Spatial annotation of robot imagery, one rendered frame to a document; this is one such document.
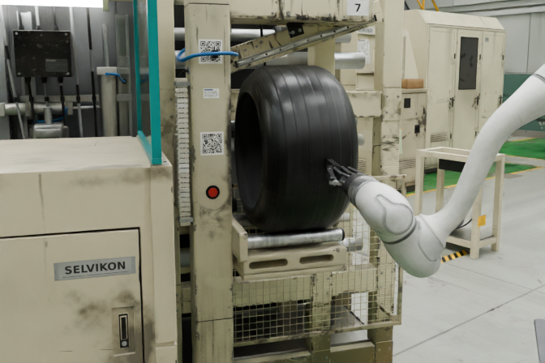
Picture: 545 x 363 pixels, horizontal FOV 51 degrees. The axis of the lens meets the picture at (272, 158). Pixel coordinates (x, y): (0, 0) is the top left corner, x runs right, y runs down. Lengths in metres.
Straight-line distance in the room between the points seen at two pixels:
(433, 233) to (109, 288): 0.77
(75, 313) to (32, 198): 0.24
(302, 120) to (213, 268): 0.59
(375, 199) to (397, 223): 0.08
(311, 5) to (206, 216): 0.88
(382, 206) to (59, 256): 0.70
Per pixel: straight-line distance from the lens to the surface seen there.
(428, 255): 1.47
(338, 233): 1.93
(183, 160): 1.83
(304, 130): 1.70
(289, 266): 1.88
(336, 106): 1.77
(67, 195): 1.12
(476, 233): 4.71
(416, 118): 7.03
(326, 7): 2.21
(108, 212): 1.13
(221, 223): 1.88
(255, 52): 2.25
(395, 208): 1.33
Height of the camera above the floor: 1.45
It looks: 9 degrees down
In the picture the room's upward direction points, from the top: straight up
